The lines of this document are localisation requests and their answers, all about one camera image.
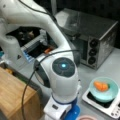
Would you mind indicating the wooden shelf cabinet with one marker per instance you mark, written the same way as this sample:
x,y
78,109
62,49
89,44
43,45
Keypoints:
x,y
11,90

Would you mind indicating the teal bowl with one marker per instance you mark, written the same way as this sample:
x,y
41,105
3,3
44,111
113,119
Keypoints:
x,y
108,95

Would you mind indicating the orange carrot toy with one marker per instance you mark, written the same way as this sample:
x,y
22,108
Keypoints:
x,y
101,86

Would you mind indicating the silver toaster oven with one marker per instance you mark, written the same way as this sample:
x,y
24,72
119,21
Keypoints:
x,y
94,36

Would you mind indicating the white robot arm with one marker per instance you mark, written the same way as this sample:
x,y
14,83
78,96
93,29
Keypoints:
x,y
57,69

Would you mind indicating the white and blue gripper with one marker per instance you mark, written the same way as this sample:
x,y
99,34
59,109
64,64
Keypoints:
x,y
55,110

